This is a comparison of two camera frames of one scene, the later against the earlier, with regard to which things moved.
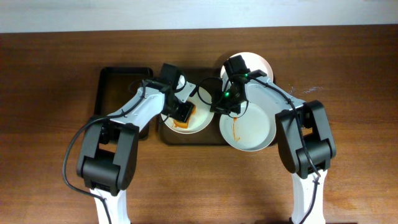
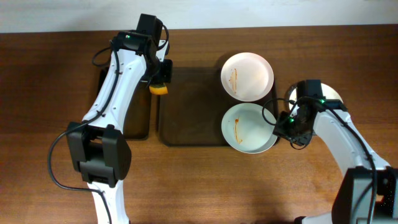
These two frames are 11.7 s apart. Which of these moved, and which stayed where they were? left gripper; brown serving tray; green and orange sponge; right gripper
Moved: green and orange sponge; left gripper; right gripper
Stayed: brown serving tray
